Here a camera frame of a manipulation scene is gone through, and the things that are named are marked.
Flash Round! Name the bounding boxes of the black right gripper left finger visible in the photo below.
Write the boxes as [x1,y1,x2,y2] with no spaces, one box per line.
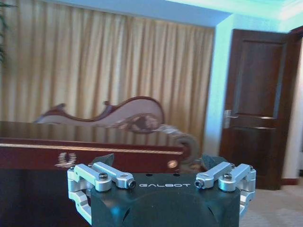
[67,153,135,224]

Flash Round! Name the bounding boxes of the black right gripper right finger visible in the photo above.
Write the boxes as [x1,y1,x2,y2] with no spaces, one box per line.
[194,154,257,224]

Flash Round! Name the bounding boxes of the dark red wooden desk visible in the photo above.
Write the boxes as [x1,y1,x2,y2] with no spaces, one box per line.
[0,121,184,227]

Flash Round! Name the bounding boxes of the carved wooden chaise sofa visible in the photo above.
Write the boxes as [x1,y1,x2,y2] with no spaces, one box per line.
[34,96,202,173]

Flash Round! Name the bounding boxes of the dark brown wooden door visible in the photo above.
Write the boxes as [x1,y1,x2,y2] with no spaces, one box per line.
[219,28,296,190]

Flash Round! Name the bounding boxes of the beige pleated curtain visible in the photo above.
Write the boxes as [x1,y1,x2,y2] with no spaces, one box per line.
[0,0,215,152]

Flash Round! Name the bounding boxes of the green potted plant leaves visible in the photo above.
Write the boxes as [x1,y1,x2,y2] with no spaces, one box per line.
[0,0,15,69]

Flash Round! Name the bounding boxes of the silver door handle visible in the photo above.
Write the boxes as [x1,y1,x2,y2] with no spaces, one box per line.
[223,109,239,129]

